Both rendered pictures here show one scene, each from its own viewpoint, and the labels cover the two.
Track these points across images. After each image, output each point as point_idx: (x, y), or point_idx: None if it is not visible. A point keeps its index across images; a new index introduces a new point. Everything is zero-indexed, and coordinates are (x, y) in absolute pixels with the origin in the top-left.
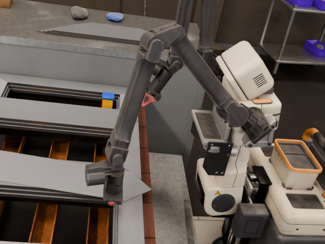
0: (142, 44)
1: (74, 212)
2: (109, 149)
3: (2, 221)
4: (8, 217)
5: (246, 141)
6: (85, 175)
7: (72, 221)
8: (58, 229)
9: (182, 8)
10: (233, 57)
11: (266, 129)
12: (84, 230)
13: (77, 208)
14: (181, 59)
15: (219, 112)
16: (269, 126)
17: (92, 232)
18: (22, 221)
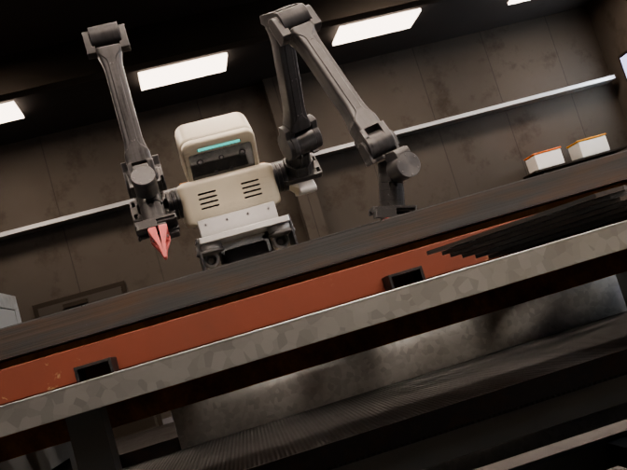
0: (294, 19)
1: (327, 419)
2: (376, 133)
3: (391, 420)
4: (376, 422)
5: (312, 184)
6: (401, 169)
7: (352, 411)
8: (383, 405)
9: (128, 86)
10: (212, 127)
11: (314, 158)
12: (371, 402)
13: (313, 422)
14: (291, 52)
15: (299, 142)
16: (311, 155)
17: None
18: (378, 417)
